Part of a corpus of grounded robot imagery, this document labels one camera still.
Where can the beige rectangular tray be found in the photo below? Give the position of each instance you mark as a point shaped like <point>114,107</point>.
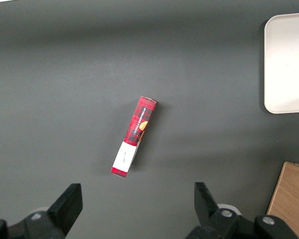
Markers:
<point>289,64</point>

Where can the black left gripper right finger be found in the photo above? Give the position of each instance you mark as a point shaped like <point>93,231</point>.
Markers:
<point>206,209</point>

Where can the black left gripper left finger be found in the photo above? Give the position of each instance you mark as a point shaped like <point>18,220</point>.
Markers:
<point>62,211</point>

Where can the red plaid shortbread box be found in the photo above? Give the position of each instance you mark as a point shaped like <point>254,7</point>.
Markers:
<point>137,127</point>

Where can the wooden drawer cabinet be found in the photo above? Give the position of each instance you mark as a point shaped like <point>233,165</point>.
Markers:
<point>291,199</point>

